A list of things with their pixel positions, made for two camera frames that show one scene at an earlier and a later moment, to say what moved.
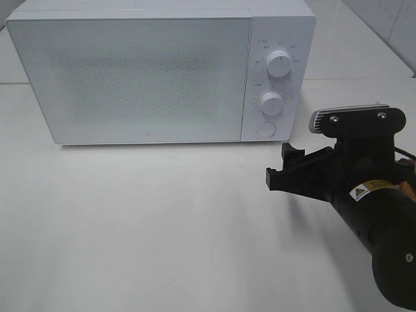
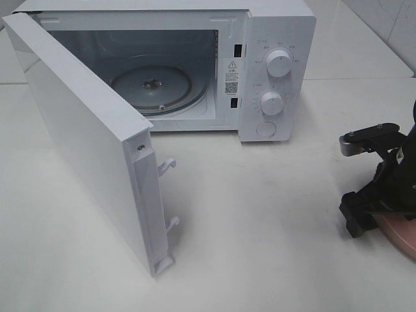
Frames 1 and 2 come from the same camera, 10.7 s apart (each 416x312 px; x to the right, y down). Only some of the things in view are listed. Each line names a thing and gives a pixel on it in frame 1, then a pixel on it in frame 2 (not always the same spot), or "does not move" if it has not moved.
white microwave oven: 169,71 does not move
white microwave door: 137,78 → 114,142
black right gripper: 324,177 → 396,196
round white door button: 266,129 does not move
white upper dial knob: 279,64 does not move
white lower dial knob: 272,103 does not move
